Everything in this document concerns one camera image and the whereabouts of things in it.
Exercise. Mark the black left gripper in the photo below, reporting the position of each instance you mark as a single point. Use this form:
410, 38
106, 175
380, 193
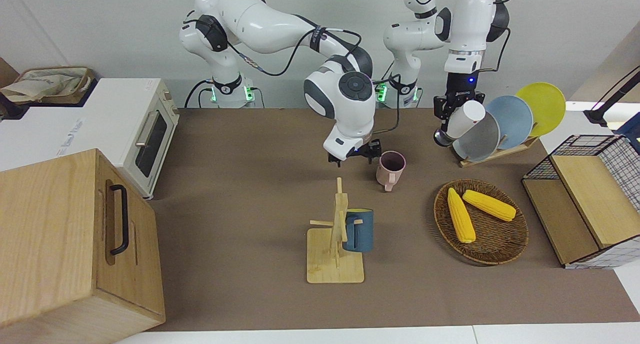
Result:
460, 87

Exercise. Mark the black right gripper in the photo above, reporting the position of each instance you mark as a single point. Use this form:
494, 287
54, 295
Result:
367, 148

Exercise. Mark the white cup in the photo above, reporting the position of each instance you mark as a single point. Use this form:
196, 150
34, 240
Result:
465, 119

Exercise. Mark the pink mug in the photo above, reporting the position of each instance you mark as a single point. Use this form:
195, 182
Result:
391, 172

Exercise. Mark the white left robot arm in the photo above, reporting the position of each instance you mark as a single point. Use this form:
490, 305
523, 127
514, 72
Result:
465, 24

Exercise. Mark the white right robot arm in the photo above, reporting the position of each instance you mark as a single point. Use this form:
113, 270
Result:
270, 27

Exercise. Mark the grey plate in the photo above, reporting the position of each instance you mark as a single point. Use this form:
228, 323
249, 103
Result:
477, 139

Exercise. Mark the light blue plate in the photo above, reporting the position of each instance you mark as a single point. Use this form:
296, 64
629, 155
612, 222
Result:
512, 119

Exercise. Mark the wooden plate rack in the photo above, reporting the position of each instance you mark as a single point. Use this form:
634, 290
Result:
515, 147

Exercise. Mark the dark blue mug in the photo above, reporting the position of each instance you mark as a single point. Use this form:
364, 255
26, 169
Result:
360, 231

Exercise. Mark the yellow plate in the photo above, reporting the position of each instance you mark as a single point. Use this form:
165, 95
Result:
545, 104

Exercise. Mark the yellow corn cob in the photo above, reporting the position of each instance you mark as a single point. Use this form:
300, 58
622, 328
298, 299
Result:
460, 216
490, 205

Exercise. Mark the wooden mug stand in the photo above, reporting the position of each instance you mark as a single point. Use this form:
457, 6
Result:
335, 269

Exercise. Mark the brown table mat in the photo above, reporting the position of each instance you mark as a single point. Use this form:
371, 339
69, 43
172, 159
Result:
240, 209

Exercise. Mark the round wicker basket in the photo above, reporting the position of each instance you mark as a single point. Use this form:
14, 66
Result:
500, 239

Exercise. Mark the white toaster oven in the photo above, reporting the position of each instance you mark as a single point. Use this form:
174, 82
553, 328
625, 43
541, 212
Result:
100, 114

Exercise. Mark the brown storage box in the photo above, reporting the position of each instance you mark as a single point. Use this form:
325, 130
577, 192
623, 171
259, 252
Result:
85, 92

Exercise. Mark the wooden cabinet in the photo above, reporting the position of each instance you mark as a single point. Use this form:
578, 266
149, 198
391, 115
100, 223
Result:
50, 234

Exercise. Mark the beige cloth bag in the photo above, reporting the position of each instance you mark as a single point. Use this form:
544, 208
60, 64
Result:
45, 84

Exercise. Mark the black camera stand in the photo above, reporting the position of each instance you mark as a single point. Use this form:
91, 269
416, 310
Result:
607, 109

